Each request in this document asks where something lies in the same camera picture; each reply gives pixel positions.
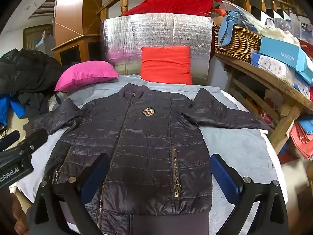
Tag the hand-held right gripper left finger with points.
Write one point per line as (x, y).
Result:
(95, 176)

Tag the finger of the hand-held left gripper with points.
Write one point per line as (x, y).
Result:
(36, 137)
(9, 139)

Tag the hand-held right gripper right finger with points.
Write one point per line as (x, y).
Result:
(223, 178)

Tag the dark quilted zip jacket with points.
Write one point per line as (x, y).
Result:
(146, 139)

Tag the person's left forearm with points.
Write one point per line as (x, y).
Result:
(17, 213)

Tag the bright blue jacket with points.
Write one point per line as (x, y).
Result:
(17, 107)

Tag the grey blanket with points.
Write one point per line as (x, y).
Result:
(234, 146)

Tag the clear plastic bag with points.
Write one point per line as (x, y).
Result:
(55, 102)

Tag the black jacket pile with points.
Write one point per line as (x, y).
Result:
(27, 71)

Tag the white bed sheet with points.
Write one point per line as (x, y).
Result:
(238, 102)

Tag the pink pillow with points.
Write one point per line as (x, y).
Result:
(85, 74)

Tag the coral folded cloth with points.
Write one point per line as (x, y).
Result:
(302, 142)

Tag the wooden cabinet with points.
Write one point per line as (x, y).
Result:
(73, 44)

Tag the wooden table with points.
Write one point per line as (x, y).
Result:
(269, 79)

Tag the white patterned box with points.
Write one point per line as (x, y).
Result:
(271, 66)

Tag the red pillow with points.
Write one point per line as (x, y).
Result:
(166, 64)

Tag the copper panelled column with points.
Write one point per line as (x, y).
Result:
(71, 9)

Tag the wicker basket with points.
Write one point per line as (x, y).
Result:
(239, 42)

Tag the blue cardboard box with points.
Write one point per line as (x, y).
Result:
(281, 51)

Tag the cream fabric bundle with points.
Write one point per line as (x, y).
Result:
(276, 35)

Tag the light blue cloth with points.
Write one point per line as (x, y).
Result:
(229, 20)

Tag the silver foil insulation mat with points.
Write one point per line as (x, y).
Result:
(156, 29)

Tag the wooden stair railing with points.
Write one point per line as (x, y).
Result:
(124, 3)

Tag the red velvet cloth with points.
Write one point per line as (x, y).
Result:
(176, 2)

